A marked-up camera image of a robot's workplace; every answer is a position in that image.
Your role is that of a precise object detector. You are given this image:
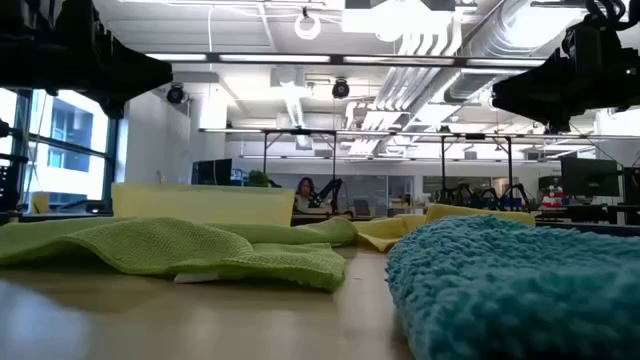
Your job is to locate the yellow translucent plastic basket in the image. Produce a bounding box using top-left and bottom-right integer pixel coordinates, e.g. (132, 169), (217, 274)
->
(110, 182), (296, 227)

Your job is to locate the person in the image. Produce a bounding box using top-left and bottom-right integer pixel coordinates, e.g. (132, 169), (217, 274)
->
(294, 177), (332, 215)

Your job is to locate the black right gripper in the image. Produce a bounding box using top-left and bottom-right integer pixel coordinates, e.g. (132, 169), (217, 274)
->
(492, 24), (620, 134)

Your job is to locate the silver ventilation duct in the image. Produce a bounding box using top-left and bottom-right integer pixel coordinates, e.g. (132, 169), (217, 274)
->
(442, 0), (594, 104)

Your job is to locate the white ring ceiling lamp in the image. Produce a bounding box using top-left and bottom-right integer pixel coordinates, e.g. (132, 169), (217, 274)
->
(293, 13), (322, 41)

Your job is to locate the black computer monitor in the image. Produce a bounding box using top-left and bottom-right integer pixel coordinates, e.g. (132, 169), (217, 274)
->
(560, 157), (620, 198)
(191, 158), (234, 186)

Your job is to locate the green microfiber towel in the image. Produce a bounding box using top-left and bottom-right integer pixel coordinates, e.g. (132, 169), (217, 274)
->
(0, 215), (359, 294)

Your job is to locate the long ceiling light bar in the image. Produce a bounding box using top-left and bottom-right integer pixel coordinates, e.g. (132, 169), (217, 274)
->
(144, 51), (549, 69)

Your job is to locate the yellow microfiber towel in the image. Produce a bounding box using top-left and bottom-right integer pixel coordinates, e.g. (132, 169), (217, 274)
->
(352, 203), (536, 253)

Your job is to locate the black metal gantry frame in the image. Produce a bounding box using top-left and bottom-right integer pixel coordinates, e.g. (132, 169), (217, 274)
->
(439, 132), (514, 201)
(261, 128), (337, 189)

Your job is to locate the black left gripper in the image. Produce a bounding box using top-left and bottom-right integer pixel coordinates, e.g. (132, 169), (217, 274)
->
(47, 0), (174, 119)

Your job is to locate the teal microfiber towel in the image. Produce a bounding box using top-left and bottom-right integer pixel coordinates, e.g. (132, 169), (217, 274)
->
(385, 214), (640, 360)

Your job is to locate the black framed window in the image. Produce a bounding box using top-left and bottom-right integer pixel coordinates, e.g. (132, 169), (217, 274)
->
(0, 88), (121, 216)

